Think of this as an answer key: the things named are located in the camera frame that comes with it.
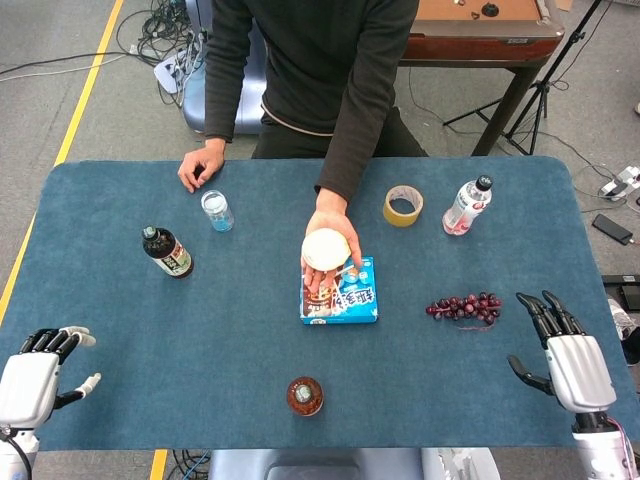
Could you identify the person's left arm dark sleeve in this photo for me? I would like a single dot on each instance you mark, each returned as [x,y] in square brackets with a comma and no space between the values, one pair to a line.
[355,140]

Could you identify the white pink drink bottle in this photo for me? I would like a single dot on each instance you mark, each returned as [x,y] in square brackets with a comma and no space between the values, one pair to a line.
[467,207]

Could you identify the person's right arm dark sleeve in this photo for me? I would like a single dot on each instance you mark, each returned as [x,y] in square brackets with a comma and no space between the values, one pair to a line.
[230,75]

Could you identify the person's torso dark clothes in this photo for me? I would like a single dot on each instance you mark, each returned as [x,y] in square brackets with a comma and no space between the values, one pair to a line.
[320,60]

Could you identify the blue snack box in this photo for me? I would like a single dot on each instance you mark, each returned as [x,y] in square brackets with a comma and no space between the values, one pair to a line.
[361,305]

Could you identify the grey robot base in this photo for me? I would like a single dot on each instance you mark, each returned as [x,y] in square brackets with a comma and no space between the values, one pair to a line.
[350,465]

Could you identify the black flat device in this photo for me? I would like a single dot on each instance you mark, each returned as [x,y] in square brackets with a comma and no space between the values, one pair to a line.
[625,286]

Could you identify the brown pool table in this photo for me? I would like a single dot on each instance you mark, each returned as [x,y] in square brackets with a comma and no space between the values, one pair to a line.
[475,47]

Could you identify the black tripod stand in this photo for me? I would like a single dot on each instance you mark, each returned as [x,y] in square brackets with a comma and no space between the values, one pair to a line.
[542,90]

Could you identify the white power strip with plugs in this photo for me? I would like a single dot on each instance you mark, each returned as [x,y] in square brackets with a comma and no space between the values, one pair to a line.
[622,181]

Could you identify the person's arm dark sleeve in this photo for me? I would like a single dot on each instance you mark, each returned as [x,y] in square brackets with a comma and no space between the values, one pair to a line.
[355,140]
[230,75]

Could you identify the robot left five-finger hand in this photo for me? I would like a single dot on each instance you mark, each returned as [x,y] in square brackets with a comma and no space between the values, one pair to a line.
[25,385]

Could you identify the black round knob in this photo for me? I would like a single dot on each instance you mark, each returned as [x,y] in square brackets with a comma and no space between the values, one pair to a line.
[490,8]

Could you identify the dark drink bottle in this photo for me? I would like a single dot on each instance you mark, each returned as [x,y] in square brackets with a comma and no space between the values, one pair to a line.
[167,255]

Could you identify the robot right five-finger hand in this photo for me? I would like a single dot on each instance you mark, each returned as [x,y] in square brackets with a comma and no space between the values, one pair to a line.
[580,370]

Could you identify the person's right hand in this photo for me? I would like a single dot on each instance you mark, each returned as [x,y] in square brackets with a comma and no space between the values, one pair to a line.
[205,160]

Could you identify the red-brown round bottle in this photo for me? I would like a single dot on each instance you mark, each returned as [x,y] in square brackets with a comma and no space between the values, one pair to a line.
[305,396]

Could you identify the purple grape bunch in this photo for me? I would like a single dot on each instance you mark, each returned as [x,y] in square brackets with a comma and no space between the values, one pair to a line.
[467,306]

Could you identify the person's left hand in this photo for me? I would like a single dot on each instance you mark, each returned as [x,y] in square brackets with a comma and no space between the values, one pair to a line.
[330,217]

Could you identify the blue table mat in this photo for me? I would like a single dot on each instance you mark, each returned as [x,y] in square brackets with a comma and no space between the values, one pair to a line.
[200,340]

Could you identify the yellow tape roll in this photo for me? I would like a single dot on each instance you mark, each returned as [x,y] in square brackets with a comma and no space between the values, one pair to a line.
[395,217]

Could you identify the clear jar blue base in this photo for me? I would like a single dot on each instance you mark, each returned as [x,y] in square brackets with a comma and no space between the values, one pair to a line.
[219,212]

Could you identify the white round cup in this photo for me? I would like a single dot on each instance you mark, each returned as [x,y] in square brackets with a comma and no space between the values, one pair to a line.
[325,249]

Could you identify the black smartphone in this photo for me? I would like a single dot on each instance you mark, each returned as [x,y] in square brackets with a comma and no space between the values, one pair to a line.
[612,229]

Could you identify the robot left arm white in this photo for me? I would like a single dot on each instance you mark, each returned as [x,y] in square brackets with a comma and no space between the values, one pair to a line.
[12,455]

